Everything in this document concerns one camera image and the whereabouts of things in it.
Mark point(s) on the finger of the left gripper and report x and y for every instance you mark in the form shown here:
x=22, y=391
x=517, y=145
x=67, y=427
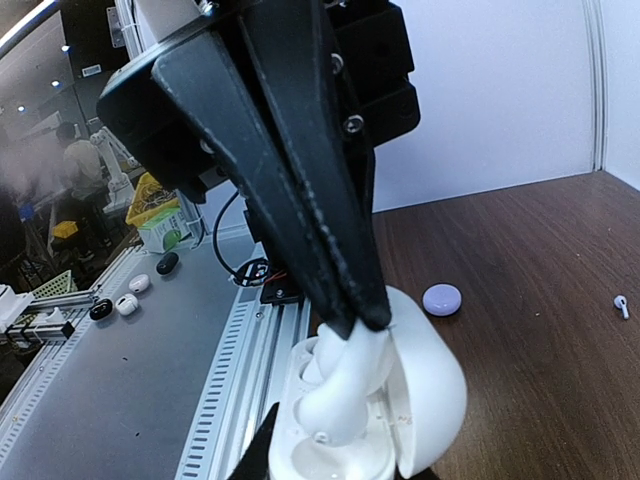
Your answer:
x=326, y=241
x=202, y=82

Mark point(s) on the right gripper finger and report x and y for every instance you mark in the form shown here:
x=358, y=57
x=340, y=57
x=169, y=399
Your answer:
x=254, y=464

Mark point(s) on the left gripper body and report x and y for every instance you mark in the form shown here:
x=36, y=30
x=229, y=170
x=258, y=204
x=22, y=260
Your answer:
x=371, y=74

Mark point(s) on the white clip earbud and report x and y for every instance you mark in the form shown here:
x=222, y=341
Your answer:
x=335, y=413

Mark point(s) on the white charging case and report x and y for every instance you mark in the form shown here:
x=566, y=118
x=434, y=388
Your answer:
x=413, y=416

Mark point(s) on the black case off table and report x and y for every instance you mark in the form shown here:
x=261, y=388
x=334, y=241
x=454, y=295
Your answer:
x=167, y=263
x=101, y=309

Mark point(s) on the white case off table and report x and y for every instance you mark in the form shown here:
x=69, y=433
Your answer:
x=127, y=304

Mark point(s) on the pink case off table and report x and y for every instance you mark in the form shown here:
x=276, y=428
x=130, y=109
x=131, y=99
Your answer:
x=139, y=283

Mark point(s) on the purple round charging case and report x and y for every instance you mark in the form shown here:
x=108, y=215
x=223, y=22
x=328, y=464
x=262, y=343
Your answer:
x=442, y=300

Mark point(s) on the yellow plastic bin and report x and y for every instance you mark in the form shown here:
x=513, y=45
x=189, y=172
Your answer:
x=150, y=199

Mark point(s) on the small white background robot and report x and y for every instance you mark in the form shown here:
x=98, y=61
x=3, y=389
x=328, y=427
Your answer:
x=121, y=190

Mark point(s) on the person in background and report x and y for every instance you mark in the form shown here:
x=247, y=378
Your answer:
x=83, y=178

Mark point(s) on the green white box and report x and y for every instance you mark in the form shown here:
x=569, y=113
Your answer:
x=164, y=231

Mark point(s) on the purple stem earbud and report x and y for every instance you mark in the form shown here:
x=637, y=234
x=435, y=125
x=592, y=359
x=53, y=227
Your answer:
x=621, y=303

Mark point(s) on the front aluminium rail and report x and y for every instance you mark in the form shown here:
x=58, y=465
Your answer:
x=245, y=379

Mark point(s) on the right aluminium frame post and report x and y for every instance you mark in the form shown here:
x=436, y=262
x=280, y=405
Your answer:
x=597, y=55

